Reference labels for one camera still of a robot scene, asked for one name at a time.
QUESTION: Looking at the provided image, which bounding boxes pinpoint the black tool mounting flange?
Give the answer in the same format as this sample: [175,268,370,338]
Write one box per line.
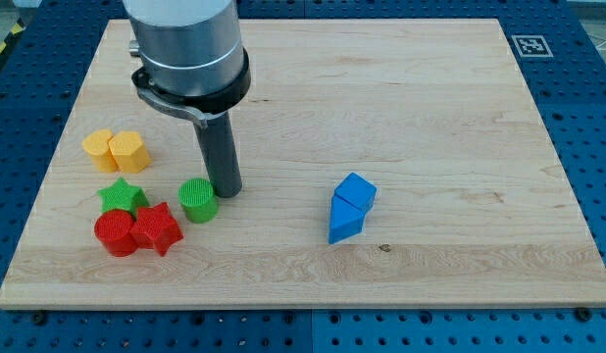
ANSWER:
[131,48,251,128]

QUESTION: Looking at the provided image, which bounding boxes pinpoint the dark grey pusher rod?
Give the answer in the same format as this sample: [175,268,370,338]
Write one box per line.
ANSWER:
[194,112,242,198]

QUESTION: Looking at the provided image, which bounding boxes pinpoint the green cylinder block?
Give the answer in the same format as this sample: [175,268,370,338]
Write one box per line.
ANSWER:
[177,177,219,224]

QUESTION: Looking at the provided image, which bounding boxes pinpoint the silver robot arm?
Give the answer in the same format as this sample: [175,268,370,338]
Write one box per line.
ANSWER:
[123,0,251,198]

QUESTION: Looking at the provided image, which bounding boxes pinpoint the yellow hexagon block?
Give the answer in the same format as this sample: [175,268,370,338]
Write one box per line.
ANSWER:
[109,131,151,174]

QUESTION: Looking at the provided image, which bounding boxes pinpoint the red star block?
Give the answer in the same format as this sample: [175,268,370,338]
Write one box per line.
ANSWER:
[129,202,183,257]

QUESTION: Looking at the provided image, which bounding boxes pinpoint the green star block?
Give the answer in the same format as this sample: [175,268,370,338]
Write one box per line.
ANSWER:
[97,177,150,217]

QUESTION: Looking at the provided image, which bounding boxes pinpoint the yellow cylinder block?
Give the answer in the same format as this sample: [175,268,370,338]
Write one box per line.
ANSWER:
[81,129,118,173]

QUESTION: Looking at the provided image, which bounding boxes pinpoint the red cylinder block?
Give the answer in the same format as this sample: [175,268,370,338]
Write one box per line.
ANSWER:
[94,209,138,257]

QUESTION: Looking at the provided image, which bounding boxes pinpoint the blue cube block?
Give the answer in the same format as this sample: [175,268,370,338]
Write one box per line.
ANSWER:
[334,173,378,214]

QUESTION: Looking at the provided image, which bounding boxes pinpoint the blue triangle block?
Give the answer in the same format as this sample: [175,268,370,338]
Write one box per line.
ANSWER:
[328,195,365,244]

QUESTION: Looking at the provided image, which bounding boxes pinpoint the wooden board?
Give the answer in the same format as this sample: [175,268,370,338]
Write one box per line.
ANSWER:
[0,19,606,311]

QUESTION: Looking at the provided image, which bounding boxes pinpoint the yellow black hazard tape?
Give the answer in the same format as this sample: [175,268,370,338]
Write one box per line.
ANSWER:
[0,18,26,67]

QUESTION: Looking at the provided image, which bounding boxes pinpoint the white fiducial marker tag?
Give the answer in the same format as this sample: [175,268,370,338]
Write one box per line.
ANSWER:
[512,34,553,58]

